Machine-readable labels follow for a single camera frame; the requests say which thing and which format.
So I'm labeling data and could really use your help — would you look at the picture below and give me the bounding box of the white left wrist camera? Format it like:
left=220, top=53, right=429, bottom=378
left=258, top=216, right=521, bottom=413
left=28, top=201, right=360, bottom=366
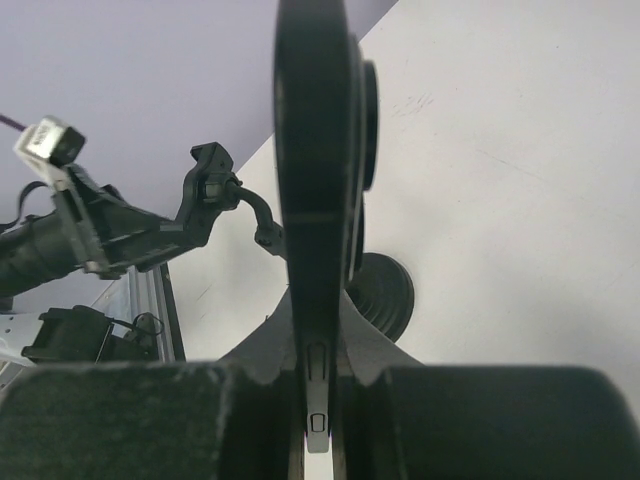
left=13, top=115, right=86, bottom=191

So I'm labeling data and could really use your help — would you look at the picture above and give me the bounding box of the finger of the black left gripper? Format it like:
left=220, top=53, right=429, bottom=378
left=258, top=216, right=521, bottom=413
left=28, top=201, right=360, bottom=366
left=69, top=186, right=185, bottom=271

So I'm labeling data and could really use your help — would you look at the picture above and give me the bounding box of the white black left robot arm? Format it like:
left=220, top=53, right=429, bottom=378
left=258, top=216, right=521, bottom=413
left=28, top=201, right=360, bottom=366
left=1, top=212, right=185, bottom=388

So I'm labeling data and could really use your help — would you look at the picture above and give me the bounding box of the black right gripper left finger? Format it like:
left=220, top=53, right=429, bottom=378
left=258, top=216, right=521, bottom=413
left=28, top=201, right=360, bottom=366
left=0, top=287, right=304, bottom=480

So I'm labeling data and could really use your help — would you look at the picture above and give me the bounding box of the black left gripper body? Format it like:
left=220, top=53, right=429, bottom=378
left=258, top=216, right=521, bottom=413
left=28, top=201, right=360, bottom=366
left=53, top=164, right=125, bottom=280

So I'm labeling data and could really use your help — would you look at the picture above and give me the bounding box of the aluminium left frame post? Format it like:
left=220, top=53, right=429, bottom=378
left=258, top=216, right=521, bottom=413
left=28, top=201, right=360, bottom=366
left=89, top=262, right=189, bottom=364

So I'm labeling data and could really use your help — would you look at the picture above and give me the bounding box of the black smartphone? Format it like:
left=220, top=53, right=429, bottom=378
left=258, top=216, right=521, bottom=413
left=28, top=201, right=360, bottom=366
left=274, top=1, right=379, bottom=453

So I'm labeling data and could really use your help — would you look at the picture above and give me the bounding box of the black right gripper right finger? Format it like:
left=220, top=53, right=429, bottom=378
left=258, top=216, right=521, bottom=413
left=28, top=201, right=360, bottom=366
left=329, top=289, right=640, bottom=480

